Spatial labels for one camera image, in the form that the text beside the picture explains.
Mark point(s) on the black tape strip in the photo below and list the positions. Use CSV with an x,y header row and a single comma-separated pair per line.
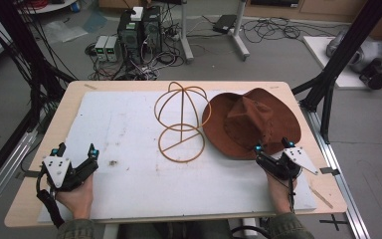
x,y
26,173
329,171

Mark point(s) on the white foam board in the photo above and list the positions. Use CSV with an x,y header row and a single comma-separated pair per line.
x,y
129,186

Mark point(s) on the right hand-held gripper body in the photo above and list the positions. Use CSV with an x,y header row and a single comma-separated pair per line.
x,y
286,164

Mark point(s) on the aluminium rail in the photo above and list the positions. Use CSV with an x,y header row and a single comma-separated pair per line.
x,y
3,166
340,179

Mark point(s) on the white box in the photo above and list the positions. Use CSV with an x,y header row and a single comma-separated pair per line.
x,y
137,13

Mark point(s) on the flat black box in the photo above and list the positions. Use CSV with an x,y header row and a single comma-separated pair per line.
x,y
225,24

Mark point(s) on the clear plastic sheet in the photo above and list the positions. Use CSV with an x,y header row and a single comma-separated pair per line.
x,y
64,31

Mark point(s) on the grey robot part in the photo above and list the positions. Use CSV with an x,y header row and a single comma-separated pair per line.
x,y
364,53

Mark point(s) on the person's right hand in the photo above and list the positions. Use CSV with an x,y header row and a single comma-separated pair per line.
x,y
280,194

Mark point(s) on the short tan tape strip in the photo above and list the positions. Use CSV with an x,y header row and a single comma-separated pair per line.
x,y
90,86

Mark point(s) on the white desk leg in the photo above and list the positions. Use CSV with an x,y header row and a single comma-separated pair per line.
x,y
240,36
186,36

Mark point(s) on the person's left hand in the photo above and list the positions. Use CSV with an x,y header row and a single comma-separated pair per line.
x,y
77,197

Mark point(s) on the white round table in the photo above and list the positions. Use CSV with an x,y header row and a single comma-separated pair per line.
x,y
48,6

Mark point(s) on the brown wide-brimmed hat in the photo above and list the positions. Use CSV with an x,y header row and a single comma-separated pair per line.
x,y
252,122

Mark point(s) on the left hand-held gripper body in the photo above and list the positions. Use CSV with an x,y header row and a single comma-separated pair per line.
x,y
59,171

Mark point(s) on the person's legs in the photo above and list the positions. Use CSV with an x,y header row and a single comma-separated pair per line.
x,y
175,231

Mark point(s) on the black tape cross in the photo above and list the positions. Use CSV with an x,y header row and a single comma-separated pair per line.
x,y
333,221

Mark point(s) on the grey power supply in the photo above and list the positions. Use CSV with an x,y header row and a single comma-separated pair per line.
x,y
100,48
112,49

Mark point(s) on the white platform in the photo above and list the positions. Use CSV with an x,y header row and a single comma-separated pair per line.
x,y
341,71

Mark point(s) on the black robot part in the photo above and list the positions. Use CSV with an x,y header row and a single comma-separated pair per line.
x,y
376,75

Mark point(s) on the black computer tower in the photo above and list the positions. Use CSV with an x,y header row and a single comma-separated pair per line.
x,y
129,38
152,31

